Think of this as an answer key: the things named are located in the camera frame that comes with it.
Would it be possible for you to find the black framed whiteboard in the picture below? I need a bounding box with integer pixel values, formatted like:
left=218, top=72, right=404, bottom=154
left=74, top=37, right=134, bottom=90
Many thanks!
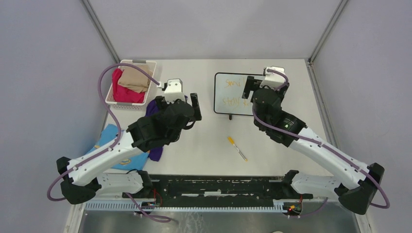
left=213, top=72, right=264, bottom=116

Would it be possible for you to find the white marker pen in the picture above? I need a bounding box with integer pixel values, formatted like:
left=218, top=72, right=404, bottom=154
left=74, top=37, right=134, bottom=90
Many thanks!
left=232, top=144, right=248, bottom=162

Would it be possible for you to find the yellow marker cap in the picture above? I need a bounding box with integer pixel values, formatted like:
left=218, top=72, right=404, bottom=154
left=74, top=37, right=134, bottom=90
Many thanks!
left=227, top=136, right=235, bottom=145

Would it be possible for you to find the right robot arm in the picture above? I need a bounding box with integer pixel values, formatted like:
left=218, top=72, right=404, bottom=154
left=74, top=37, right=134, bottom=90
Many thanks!
left=242, top=76, right=390, bottom=215

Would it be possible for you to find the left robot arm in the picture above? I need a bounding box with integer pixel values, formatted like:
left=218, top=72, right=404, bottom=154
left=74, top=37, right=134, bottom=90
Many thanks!
left=56, top=93, right=202, bottom=204

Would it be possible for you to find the beige cloth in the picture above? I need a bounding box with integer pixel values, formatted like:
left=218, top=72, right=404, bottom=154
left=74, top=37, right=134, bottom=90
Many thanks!
left=118, top=66, right=151, bottom=93

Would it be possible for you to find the red cloth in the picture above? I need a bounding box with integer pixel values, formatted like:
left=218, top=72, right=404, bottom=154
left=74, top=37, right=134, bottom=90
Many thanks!
left=112, top=68, right=145, bottom=103

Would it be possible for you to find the purple cloth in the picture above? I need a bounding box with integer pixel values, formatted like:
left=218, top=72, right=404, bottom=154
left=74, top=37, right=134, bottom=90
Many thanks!
left=145, top=95, right=189, bottom=163

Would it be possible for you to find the blue patterned cloth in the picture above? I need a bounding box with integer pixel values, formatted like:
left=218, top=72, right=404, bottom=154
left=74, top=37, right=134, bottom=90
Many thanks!
left=87, top=124, right=149, bottom=171

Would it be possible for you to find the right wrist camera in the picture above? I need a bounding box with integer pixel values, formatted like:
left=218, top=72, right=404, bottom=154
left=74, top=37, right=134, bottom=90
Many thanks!
left=259, top=66, right=288, bottom=90

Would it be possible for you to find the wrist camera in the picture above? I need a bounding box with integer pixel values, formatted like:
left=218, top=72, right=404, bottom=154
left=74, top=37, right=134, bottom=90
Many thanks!
left=163, top=79, right=186, bottom=103
left=259, top=66, right=288, bottom=90

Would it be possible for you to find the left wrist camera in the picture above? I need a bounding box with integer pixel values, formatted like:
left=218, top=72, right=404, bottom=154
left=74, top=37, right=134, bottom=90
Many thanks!
left=163, top=79, right=186, bottom=103

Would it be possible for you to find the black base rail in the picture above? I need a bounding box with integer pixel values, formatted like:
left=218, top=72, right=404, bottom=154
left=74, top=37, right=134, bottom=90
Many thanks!
left=131, top=171, right=313, bottom=208

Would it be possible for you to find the white cable duct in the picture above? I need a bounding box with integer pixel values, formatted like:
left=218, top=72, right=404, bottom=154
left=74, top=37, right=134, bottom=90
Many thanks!
left=85, top=200, right=287, bottom=213

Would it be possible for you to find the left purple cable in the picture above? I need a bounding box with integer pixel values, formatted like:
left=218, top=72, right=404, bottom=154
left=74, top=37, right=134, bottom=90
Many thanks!
left=47, top=63, right=171, bottom=224

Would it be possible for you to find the purple cable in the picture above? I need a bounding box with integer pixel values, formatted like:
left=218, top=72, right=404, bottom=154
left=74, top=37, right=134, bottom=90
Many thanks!
left=251, top=69, right=391, bottom=218
left=47, top=63, right=171, bottom=224

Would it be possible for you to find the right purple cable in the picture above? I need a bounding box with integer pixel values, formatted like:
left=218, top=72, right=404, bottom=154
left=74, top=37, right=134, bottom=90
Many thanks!
left=251, top=69, right=391, bottom=218

